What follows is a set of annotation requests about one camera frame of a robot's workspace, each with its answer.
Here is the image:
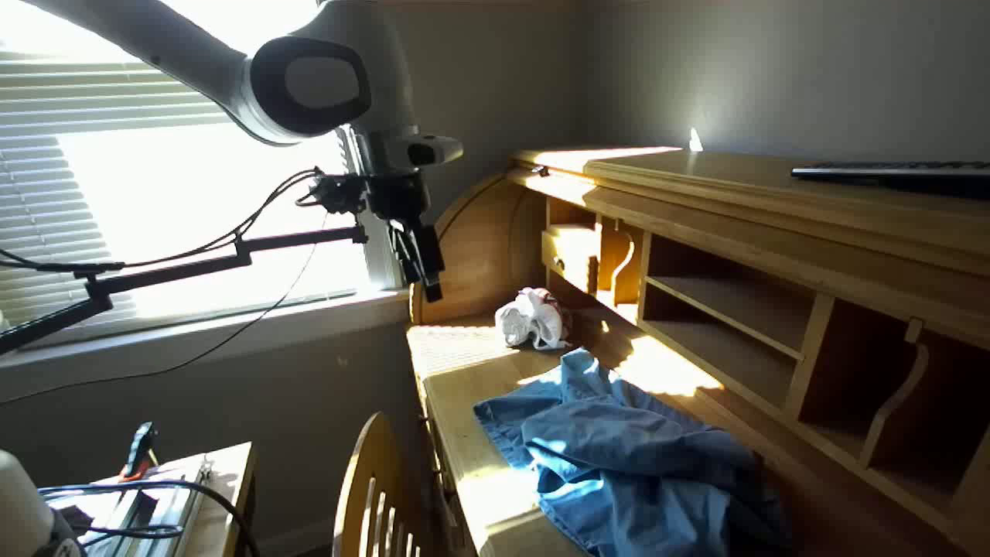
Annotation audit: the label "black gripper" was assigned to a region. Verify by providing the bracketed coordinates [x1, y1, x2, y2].
[368, 171, 449, 306]

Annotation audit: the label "blue cloth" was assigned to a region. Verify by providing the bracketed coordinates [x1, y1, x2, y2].
[475, 346, 800, 557]

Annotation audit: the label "white crumpled cloth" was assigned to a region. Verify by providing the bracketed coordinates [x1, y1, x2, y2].
[493, 286, 572, 352]

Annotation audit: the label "wooden chair back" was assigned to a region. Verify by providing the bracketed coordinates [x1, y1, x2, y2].
[330, 411, 437, 557]

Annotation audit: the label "light wooden side table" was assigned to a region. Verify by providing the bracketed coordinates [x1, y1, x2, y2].
[40, 439, 258, 557]

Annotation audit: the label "wooden roll-top desk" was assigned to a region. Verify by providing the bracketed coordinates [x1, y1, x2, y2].
[402, 143, 990, 557]

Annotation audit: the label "red and blue hand tool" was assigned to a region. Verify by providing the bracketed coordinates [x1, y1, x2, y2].
[117, 418, 163, 487]

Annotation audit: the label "silver flat equipment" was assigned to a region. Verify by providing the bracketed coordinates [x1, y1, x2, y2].
[45, 477, 213, 557]

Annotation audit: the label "white window blinds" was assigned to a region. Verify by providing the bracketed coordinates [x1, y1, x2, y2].
[0, 49, 354, 335]

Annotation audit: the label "white rounded object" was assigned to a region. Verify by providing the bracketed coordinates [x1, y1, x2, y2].
[0, 450, 58, 557]

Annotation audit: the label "black flat device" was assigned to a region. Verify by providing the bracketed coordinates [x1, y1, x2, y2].
[789, 157, 990, 202]

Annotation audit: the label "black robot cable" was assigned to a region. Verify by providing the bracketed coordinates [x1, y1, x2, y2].
[0, 164, 325, 274]

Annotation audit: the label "black looping cable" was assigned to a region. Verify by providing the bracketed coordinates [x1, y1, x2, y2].
[40, 477, 259, 557]

